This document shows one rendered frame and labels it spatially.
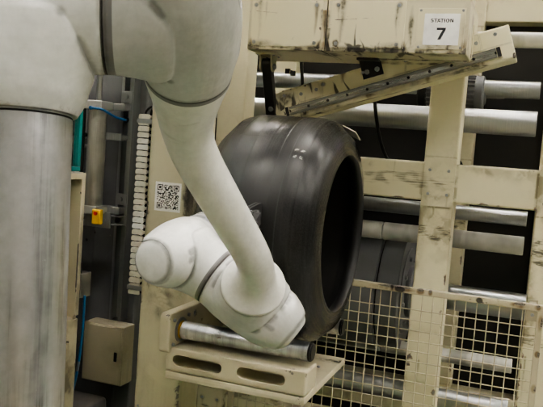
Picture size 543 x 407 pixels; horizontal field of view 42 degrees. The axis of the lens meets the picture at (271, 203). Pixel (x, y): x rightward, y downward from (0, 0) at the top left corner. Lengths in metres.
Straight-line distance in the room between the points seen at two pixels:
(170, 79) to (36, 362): 0.31
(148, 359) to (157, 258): 0.84
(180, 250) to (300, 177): 0.49
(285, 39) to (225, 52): 1.30
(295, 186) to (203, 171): 0.64
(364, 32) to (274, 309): 1.03
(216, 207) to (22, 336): 0.36
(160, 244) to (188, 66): 0.46
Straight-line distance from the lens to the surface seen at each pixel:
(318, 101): 2.11
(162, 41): 0.70
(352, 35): 1.97
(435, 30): 1.93
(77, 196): 1.86
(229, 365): 1.73
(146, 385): 1.97
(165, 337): 1.77
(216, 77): 0.75
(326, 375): 1.86
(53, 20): 0.69
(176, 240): 1.14
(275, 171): 1.57
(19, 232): 0.69
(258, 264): 1.03
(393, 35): 1.95
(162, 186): 1.86
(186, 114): 0.81
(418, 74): 2.06
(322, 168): 1.59
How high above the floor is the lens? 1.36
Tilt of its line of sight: 4 degrees down
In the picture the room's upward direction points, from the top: 4 degrees clockwise
